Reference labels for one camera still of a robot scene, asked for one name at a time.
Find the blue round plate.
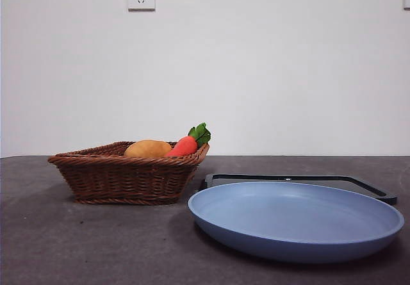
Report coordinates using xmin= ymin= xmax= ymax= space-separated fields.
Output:
xmin=187 ymin=181 xmax=405 ymax=264

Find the black rectangular tray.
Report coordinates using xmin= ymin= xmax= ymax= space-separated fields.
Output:
xmin=198 ymin=173 xmax=398 ymax=206

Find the yellow-brown potato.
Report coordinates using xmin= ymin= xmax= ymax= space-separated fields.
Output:
xmin=124 ymin=140 xmax=173 ymax=158

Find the brown wicker basket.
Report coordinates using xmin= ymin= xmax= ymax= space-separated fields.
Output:
xmin=47 ymin=141 xmax=211 ymax=206

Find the orange carrot with green leaves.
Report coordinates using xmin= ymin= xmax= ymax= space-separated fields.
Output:
xmin=164 ymin=122 xmax=212 ymax=158

